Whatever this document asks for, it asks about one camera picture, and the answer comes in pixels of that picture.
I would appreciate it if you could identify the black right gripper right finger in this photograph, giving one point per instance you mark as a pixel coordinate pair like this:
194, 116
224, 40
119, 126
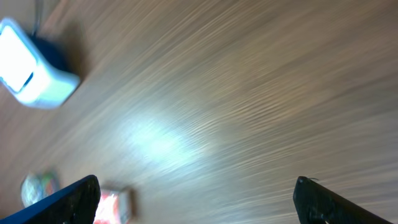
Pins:
316, 204

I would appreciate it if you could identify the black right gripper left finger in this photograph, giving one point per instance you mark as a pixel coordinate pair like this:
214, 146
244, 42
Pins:
76, 204

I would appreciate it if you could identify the kleenex tissue pack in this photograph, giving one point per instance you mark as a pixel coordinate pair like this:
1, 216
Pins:
115, 207

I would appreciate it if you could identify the metal tin can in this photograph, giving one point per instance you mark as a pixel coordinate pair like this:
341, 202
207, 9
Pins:
36, 187

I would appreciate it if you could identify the white barcode scanner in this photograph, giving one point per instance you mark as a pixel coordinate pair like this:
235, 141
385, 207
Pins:
33, 70

